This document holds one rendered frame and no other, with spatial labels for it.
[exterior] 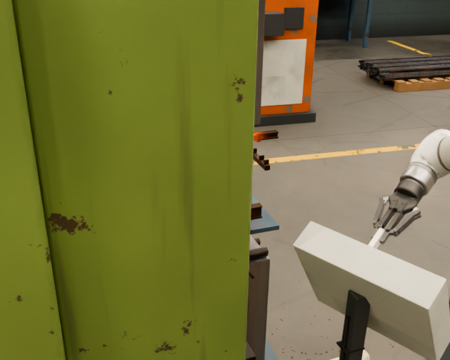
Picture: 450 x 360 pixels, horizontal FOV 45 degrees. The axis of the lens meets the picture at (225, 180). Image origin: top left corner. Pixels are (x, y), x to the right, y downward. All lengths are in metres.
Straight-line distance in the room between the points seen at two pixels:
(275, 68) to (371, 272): 4.32
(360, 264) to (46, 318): 0.66
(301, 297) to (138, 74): 2.22
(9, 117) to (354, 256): 0.77
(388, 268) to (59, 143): 0.72
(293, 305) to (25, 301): 2.10
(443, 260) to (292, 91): 2.63
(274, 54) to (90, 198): 4.42
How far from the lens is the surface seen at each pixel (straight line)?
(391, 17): 10.68
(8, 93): 0.90
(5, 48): 0.88
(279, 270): 3.25
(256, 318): 1.81
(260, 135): 2.32
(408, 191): 1.58
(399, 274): 1.21
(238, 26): 1.06
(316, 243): 1.28
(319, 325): 2.89
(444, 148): 1.59
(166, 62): 1.03
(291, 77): 5.51
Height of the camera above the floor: 1.85
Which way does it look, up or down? 25 degrees down
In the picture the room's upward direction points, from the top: 1 degrees clockwise
